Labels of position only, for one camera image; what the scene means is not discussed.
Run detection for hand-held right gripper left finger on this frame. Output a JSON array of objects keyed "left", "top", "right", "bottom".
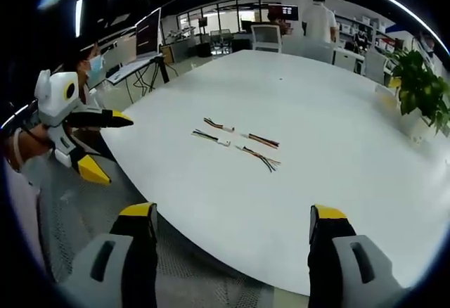
[{"left": 58, "top": 201, "right": 159, "bottom": 308}]

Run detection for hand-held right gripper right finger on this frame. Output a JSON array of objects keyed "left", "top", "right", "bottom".
[{"left": 307, "top": 204, "right": 405, "bottom": 308}]

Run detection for JST connector cable coloured wires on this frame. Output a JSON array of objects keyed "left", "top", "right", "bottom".
[
  {"left": 191, "top": 129, "right": 232, "bottom": 147},
  {"left": 203, "top": 117, "right": 236, "bottom": 134},
  {"left": 236, "top": 143, "right": 283, "bottom": 174},
  {"left": 240, "top": 132, "right": 281, "bottom": 148}
]

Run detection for person's left hand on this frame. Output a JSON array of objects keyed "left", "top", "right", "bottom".
[{"left": 15, "top": 124, "right": 56, "bottom": 169}]

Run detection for white side desk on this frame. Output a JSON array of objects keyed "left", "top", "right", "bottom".
[{"left": 105, "top": 53, "right": 167, "bottom": 86}]

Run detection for large computer monitor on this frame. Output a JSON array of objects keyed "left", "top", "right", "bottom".
[{"left": 134, "top": 6, "right": 163, "bottom": 59}]

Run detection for white mesh office chair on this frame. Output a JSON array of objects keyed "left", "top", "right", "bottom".
[{"left": 250, "top": 23, "right": 283, "bottom": 53}]

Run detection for green potted plant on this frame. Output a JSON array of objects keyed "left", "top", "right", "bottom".
[{"left": 384, "top": 46, "right": 450, "bottom": 136}]

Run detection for wall display screen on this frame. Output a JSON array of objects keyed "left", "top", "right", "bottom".
[{"left": 267, "top": 4, "right": 300, "bottom": 21}]

